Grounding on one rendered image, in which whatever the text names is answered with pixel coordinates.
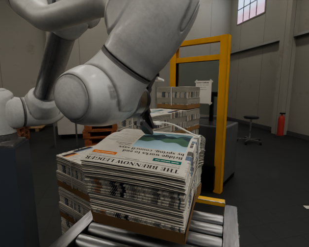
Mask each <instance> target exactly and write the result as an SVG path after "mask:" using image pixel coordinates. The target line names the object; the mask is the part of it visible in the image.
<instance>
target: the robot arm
mask: <svg viewBox="0 0 309 247"><path fill-rule="evenodd" d="M5 1H6V3H7V4H8V5H9V6H10V7H11V8H12V9H13V10H14V11H15V12H16V13H17V14H18V15H19V16H21V17H22V18H24V19H25V20H27V21H28V22H29V23H30V24H32V25H33V26H34V27H36V28H38V29H40V30H42V31H47V32H48V36H47V40H46V44H45V48H44V52H43V56H42V61H41V65H40V69H39V73H38V77H37V81H36V85H35V87H34V88H32V89H30V90H29V92H28V93H27V94H26V95H25V97H20V98H19V97H14V96H13V93H12V92H11V91H9V90H6V89H4V88H0V149H1V148H14V147H15V146H16V145H17V144H19V143H20V142H22V141H24V140H26V137H18V133H17V128H21V127H26V126H40V125H47V124H52V123H55V122H57V121H59V120H61V119H62V118H63V117H64V116H65V117H66V118H68V119H69V120H70V121H71V122H73V123H76V124H80V125H85V126H108V125H113V124H117V123H120V122H122V121H124V120H126V119H130V118H135V117H137V120H136V121H134V125H137V126H138V127H139V128H140V129H141V130H142V131H143V132H144V133H145V134H151V135H153V133H154V132H153V128H156V125H162V123H155V122H153V120H152V118H151V115H150V113H151V111H150V108H149V106H150V104H151V96H150V93H151V91H152V85H153V83H154V82H155V81H156V82H164V79H162V78H159V72H160V71H161V70H162V69H163V68H164V67H165V66H166V65H167V63H168V62H169V61H170V60H171V58H172V57H173V56H174V54H175V53H176V52H177V50H178V49H179V47H180V46H181V44H182V43H183V41H184V40H185V38H186V37H187V35H188V33H189V32H190V30H191V28H192V26H193V24H194V22H195V20H196V17H197V14H198V11H199V7H200V3H199V1H200V0H5ZM101 18H104V21H105V25H106V28H107V33H108V35H109V36H108V38H107V40H106V42H105V44H104V45H103V47H102V48H101V49H100V50H99V52H98V53H97V54H96V55H95V56H94V57H92V58H91V59H90V60H89V61H87V62H86V63H85V64H83V65H79V66H76V67H74V68H71V69H69V70H68V71H66V72H64V71H65V68H66V65H67V63H68V60H69V57H70V54H71V51H72V48H73V46H74V43H75V40H76V39H78V38H79V37H80V36H81V35H82V34H83V33H84V32H85V31H86V30H87V29H91V28H94V27H95V26H97V25H98V23H99V22H100V20H101Z"/></svg>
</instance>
